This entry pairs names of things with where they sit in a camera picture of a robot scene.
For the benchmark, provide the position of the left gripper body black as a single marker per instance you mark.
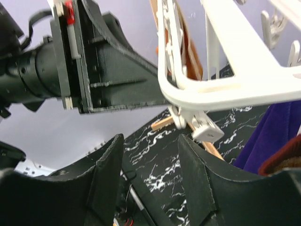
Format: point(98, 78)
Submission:
point(98, 70)

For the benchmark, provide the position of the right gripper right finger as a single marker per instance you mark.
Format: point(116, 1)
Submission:
point(220, 194)

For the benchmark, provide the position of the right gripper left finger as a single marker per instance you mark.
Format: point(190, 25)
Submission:
point(83, 193)

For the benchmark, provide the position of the purple sock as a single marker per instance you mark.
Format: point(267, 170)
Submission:
point(280, 123)

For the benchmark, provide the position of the white plastic clip hanger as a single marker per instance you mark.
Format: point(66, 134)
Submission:
point(258, 77)

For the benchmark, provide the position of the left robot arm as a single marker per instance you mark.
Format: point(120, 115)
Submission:
point(28, 71)

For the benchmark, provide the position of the orange sock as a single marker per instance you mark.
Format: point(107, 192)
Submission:
point(189, 56)

